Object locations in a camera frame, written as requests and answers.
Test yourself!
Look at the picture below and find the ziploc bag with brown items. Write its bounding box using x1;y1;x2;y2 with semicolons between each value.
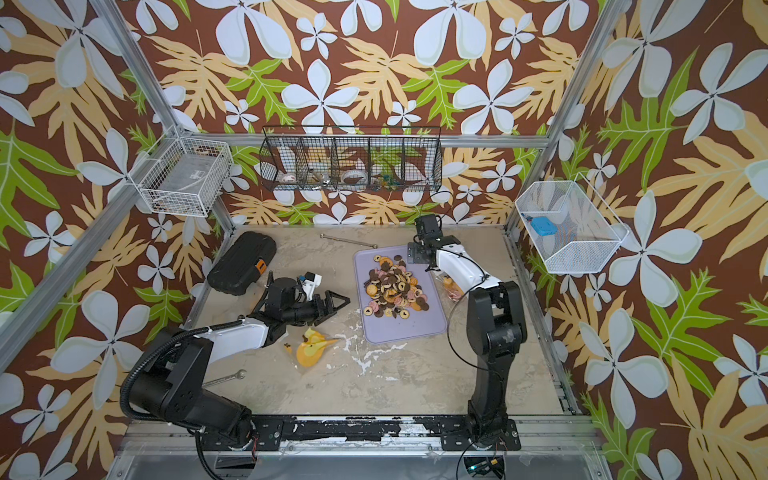
280;327;338;371

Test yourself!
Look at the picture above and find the metal rod tool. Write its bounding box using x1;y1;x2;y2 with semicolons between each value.
319;233;379;249

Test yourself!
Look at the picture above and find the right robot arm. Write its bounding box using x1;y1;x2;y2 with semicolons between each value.
408;214;528;448

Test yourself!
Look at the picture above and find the small metal wrench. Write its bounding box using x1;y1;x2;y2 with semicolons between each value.
202;369;247;388

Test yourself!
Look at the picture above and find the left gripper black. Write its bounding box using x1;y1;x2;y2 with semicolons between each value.
284;290;350;326

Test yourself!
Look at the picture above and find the white wire basket left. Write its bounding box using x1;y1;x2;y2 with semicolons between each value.
130;127;233;218

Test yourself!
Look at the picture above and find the blue object in basket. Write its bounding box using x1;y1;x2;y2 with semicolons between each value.
528;216;557;236

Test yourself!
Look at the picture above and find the ziploc bag with yellow toy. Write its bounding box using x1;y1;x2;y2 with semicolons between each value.
440;274;464;302

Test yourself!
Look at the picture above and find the lavender plastic tray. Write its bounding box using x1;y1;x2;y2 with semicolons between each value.
353;245;447;345

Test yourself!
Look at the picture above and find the white mesh basket right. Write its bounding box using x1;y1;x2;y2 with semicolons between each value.
515;177;629;276

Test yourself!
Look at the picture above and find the pile of poured cookies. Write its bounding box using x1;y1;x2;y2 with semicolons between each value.
362;254;431;320

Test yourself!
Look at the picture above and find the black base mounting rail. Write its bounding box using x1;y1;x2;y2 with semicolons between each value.
202;415;521;452

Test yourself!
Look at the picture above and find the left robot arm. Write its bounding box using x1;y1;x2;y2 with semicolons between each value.
119;277;351;447

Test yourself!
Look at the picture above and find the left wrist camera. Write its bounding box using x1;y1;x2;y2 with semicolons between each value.
299;272;322;300

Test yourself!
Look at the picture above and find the black wire basket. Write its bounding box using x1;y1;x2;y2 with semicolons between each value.
257;125;444;192

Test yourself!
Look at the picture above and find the black hard case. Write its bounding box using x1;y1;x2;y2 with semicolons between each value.
207;231;277;296

